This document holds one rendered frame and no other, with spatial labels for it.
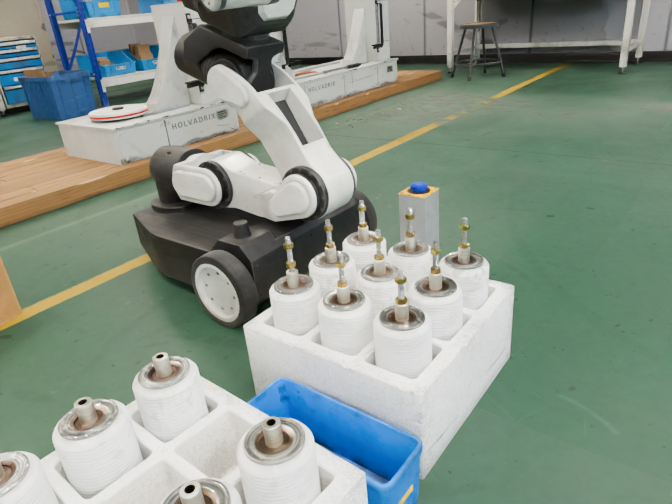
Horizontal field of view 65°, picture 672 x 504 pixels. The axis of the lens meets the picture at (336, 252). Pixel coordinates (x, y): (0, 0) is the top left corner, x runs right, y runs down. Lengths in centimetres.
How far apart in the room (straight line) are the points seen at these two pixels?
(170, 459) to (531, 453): 59
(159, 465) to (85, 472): 9
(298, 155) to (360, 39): 331
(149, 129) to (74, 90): 246
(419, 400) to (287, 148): 74
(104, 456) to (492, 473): 60
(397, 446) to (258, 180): 83
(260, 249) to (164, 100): 199
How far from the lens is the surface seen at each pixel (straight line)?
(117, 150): 289
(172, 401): 82
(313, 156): 132
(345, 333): 92
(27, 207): 263
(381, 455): 93
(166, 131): 303
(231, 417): 87
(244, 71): 141
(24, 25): 723
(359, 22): 462
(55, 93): 529
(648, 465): 107
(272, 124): 135
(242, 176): 149
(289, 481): 67
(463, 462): 100
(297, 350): 97
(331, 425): 97
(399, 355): 87
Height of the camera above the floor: 73
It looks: 25 degrees down
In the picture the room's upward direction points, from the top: 5 degrees counter-clockwise
